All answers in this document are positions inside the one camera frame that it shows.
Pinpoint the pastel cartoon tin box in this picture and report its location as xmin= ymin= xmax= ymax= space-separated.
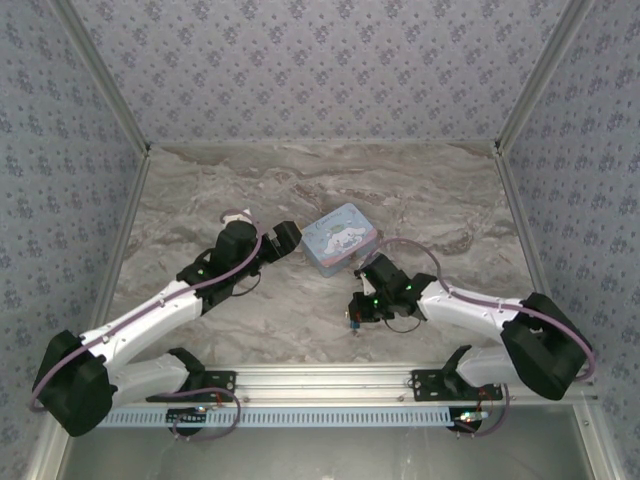
xmin=299 ymin=202 xmax=381 ymax=279

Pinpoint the small black circuit board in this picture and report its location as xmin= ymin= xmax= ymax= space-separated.
xmin=166 ymin=407 xmax=209 ymax=426
xmin=449 ymin=408 xmax=489 ymax=432

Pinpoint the grey metal lower panel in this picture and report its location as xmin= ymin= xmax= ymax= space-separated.
xmin=54 ymin=427 xmax=596 ymax=480

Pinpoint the aluminium rail under arm bases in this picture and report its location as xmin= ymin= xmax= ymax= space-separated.
xmin=114 ymin=364 xmax=599 ymax=407

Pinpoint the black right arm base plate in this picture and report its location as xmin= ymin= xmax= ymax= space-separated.
xmin=411 ymin=369 xmax=504 ymax=403

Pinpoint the aluminium table end rail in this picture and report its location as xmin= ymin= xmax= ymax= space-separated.
xmin=149 ymin=139 xmax=497 ymax=149

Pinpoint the white slotted cable duct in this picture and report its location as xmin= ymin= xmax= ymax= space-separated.
xmin=107 ymin=407 xmax=464 ymax=429

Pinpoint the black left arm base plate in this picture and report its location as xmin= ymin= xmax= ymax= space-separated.
xmin=145 ymin=369 xmax=237 ymax=404

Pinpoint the slanted aluminium frame post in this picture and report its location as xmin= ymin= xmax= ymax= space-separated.
xmin=49 ymin=0 xmax=152 ymax=152
xmin=493 ymin=0 xmax=596 ymax=152

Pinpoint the aluminium lower frame post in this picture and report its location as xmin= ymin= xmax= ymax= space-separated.
xmin=24 ymin=424 xmax=69 ymax=480
xmin=572 ymin=402 xmax=624 ymax=480

